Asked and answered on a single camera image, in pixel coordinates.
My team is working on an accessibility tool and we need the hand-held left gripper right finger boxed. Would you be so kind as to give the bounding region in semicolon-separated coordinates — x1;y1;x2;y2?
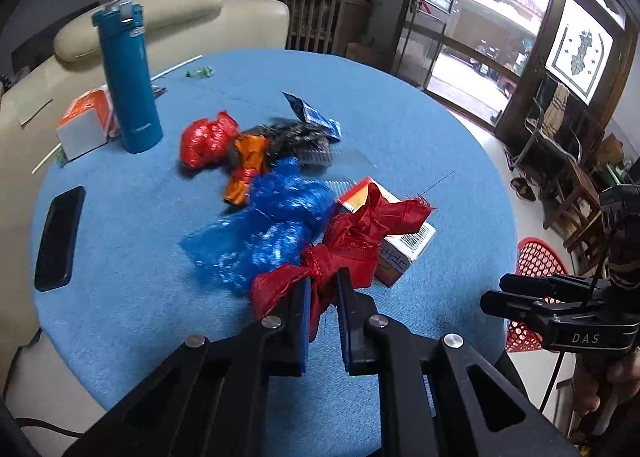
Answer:
336;267;581;457

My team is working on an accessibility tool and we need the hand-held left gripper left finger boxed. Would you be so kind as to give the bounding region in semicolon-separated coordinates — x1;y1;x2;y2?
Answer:
62;279;313;457

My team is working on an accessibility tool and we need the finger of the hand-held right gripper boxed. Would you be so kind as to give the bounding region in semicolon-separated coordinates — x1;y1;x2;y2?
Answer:
480;290;556;327
500;273;608;297

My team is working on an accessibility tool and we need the red plastic basket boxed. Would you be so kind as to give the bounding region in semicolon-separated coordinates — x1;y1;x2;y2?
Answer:
505;237;571;354

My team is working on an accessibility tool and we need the red mesh bag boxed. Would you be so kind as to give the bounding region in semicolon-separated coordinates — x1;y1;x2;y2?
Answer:
250;184;435;343

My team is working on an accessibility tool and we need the orange plastic bag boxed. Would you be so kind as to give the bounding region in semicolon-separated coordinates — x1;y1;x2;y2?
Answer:
222;133;271;205

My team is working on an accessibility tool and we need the black plastic wrapper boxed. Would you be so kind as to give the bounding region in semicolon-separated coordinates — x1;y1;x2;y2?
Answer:
250;119;335;168

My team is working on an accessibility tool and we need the person's right hand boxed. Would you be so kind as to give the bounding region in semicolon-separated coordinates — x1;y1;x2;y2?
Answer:
572;347;640;438

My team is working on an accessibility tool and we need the wooden chair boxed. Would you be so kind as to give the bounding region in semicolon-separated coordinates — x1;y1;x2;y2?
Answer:
542;157;616;278

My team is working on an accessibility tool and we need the pair of sandals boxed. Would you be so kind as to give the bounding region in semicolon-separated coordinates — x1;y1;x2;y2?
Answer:
510;177;537;202

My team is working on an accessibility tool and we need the blue plastic bag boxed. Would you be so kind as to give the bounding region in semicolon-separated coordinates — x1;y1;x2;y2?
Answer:
180;157;338;295

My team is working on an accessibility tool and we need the white and orange carton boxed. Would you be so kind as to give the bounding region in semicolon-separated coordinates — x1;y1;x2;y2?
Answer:
336;177;437;287

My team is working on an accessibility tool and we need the metal folding chair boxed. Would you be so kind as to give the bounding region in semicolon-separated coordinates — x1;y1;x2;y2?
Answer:
505;72;611;198

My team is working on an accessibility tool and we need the blue tablecloth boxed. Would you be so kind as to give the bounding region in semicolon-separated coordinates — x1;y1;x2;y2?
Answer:
30;49;518;457

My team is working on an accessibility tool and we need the red plastic bag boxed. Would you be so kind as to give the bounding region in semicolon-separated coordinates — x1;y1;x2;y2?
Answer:
179;110;241;172

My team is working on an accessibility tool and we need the blue foil packet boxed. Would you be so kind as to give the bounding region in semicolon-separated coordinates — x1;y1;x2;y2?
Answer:
281;91;342;142

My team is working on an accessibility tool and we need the window with paper sign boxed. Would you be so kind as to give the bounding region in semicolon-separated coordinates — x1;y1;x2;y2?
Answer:
545;0;616;105

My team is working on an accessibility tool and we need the black smartphone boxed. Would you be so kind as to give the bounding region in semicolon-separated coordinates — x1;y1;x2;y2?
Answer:
34;186;87;293

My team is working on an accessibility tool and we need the glass sliding door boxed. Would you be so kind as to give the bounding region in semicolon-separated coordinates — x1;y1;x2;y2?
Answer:
392;0;556;128

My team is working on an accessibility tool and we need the cardboard box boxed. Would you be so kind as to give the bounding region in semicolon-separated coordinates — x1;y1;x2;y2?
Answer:
346;42;393;72

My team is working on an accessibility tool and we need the long white straw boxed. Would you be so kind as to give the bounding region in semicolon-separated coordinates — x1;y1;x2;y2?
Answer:
150;54;203;81

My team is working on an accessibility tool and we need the blue thermos bottle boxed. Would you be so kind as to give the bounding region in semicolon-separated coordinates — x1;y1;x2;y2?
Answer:
91;0;163;154

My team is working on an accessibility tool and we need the orange and white box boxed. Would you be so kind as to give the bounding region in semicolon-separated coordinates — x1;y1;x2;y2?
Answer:
55;85;121;161

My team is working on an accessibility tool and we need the short white straw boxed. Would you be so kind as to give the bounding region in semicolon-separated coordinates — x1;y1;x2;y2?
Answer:
31;147;63;175

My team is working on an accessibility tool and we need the wooden crib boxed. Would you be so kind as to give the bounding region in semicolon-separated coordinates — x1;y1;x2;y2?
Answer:
225;0;373;55

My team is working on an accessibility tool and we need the cream leather sofa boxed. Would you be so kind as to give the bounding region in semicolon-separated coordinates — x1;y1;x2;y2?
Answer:
0;0;291;438

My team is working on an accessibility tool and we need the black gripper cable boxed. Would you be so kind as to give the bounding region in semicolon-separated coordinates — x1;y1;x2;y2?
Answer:
542;349;567;420

